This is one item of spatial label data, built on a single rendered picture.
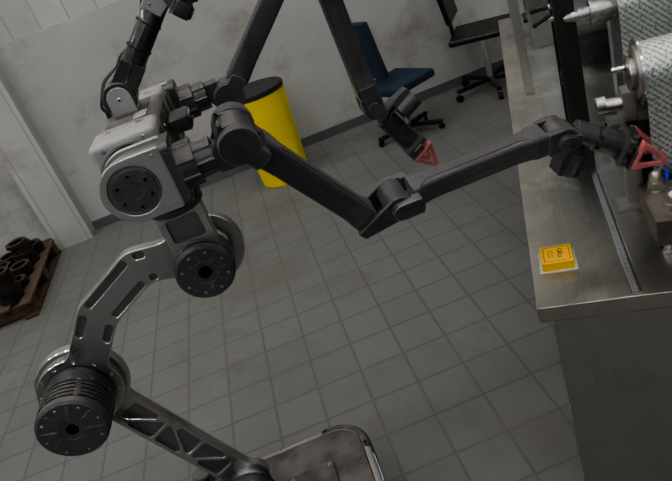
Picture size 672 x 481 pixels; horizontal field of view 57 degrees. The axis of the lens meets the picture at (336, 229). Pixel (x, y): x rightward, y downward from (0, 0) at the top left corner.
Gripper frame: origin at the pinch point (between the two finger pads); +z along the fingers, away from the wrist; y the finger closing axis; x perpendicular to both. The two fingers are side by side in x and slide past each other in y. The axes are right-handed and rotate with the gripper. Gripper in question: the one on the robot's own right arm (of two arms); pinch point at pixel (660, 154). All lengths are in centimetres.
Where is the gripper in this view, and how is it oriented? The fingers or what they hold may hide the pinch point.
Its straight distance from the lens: 154.4
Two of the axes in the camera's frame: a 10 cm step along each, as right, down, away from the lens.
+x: 2.0, -8.1, -5.6
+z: 9.6, 2.6, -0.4
